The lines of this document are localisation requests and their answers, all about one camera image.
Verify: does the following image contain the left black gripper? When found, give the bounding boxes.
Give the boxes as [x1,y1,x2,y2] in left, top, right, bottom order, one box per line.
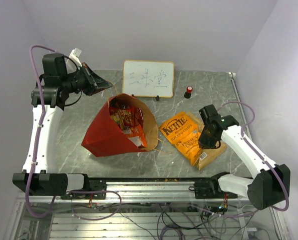
[62,62,113,96]

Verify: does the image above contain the tan snack bag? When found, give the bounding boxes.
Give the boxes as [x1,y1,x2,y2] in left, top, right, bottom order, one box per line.
[186,111,228,171]

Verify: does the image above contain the orange kettle chips bag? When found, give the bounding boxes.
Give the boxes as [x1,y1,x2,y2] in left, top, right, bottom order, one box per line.
[159,111,202,166]

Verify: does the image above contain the red paper bag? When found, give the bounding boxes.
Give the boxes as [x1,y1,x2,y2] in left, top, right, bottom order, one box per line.
[81,93,161,157]

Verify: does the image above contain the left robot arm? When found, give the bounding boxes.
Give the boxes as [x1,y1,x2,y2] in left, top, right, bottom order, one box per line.
[12,48,112,199]

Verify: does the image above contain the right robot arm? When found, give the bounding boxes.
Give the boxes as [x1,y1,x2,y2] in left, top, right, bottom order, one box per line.
[198,104,291,212]

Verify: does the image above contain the red snack pack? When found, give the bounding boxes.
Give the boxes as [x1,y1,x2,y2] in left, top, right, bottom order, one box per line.
[109,106,143,130]

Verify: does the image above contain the red black stamp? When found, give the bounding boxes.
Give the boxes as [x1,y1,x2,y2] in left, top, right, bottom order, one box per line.
[184,86,193,99]

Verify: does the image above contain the small whiteboard with stand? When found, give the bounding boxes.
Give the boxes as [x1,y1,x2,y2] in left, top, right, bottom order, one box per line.
[122,60,175,98]

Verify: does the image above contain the orange snack pack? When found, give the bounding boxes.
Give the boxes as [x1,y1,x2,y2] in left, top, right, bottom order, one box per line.
[122,125,147,148]

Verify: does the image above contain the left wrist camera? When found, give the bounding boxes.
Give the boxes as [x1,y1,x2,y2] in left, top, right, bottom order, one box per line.
[66,48,82,71]

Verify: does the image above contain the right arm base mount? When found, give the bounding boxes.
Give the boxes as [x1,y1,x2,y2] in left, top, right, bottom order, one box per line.
[188,178,238,199]

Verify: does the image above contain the aluminium rail frame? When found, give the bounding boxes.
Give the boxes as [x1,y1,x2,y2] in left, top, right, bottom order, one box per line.
[5,178,290,240]

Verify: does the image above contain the loose wires under table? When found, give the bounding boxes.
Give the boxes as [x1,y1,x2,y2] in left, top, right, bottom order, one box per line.
[71,193,259,240]

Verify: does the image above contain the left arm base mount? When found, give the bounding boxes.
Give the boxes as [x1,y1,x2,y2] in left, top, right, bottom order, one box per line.
[89,180,107,200]

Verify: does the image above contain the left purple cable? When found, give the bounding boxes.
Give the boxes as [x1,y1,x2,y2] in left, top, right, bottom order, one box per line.
[25,45,57,218]

